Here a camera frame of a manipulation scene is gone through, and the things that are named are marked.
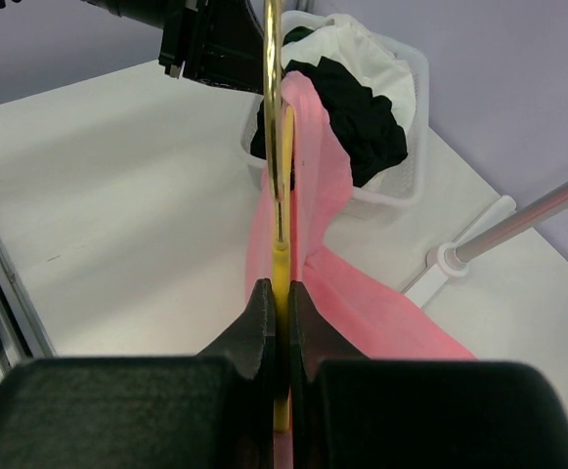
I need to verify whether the white tank top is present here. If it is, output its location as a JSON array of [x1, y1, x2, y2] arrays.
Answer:
[[281, 13, 417, 196]]

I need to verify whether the black t shirt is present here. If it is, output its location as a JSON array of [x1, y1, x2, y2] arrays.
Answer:
[[249, 26, 409, 189]]

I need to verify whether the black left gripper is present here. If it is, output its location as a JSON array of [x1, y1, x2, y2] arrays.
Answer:
[[158, 0, 263, 93]]

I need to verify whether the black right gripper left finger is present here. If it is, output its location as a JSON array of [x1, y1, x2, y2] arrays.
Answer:
[[0, 279, 276, 468]]

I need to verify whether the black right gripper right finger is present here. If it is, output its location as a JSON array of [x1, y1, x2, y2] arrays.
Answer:
[[289, 282, 568, 468]]

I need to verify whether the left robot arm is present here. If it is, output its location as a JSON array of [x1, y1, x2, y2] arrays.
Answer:
[[0, 0, 263, 96]]

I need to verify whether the white plastic basket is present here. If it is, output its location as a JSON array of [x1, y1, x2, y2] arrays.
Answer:
[[240, 10, 430, 221]]

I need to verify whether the metal clothes rack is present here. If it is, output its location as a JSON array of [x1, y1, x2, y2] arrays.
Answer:
[[403, 181, 568, 308]]

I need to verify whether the yellow hanger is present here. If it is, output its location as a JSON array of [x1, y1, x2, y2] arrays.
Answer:
[[263, 1, 294, 434]]

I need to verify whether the pink t shirt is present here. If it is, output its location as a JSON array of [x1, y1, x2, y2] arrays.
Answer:
[[245, 71, 472, 365]]

